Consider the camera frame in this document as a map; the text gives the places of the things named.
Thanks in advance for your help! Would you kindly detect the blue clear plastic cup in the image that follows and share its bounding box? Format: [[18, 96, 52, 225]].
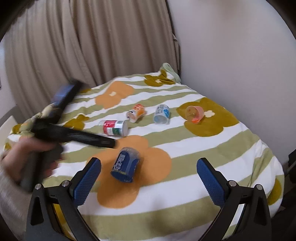
[[110, 147, 140, 183]]

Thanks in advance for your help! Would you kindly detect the person's left hand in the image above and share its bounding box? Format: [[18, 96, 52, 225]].
[[1, 137, 56, 182]]

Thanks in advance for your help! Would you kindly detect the floral striped green white blanket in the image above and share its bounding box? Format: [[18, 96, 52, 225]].
[[43, 66, 284, 240]]

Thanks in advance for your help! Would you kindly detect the red green white cup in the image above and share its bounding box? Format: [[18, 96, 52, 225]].
[[98, 120, 128, 137]]

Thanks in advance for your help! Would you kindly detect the white fluffy sleeve forearm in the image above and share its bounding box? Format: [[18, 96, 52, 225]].
[[1, 165, 31, 240]]

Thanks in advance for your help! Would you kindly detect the white blue printed cup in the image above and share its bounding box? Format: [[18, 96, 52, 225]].
[[153, 104, 171, 125]]

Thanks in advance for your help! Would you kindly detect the beige curtain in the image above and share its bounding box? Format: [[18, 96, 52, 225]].
[[4, 1, 180, 118]]

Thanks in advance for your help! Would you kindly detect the pink orange plastic cup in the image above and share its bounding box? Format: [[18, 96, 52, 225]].
[[185, 105, 204, 124]]

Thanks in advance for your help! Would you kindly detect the orange white printed cup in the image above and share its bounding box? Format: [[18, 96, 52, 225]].
[[126, 103, 146, 123]]

